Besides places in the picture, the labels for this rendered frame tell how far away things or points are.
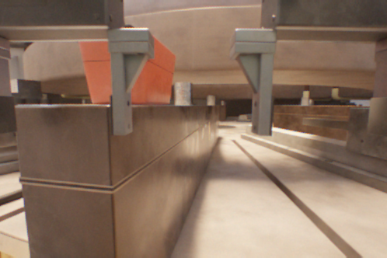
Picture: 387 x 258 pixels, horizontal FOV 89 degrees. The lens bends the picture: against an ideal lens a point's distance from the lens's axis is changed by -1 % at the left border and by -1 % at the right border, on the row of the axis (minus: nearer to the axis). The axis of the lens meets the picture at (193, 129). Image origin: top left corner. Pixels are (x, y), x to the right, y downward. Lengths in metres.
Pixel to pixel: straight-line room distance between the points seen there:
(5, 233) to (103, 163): 0.62
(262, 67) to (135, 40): 0.12
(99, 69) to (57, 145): 0.17
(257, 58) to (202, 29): 0.78
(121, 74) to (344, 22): 0.21
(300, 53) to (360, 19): 0.79
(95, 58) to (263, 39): 0.29
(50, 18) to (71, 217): 0.23
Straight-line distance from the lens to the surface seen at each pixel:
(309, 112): 2.50
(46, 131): 0.31
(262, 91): 0.21
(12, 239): 0.84
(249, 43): 0.21
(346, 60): 1.15
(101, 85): 0.41
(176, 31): 1.01
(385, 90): 0.29
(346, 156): 1.40
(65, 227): 0.34
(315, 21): 0.23
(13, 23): 0.26
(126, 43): 0.21
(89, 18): 0.22
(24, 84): 1.59
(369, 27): 0.26
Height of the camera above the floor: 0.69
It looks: 7 degrees down
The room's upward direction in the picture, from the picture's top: straight up
